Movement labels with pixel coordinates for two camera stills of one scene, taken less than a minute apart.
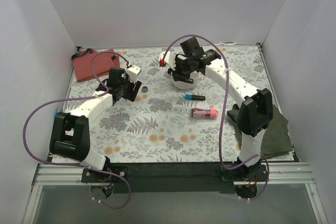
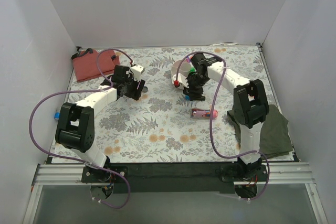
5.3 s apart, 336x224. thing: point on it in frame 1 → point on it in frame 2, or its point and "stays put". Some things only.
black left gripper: [130, 92] stays put
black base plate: [171, 177] stays put
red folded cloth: [102, 64] stays put
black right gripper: [180, 76] → [195, 95]
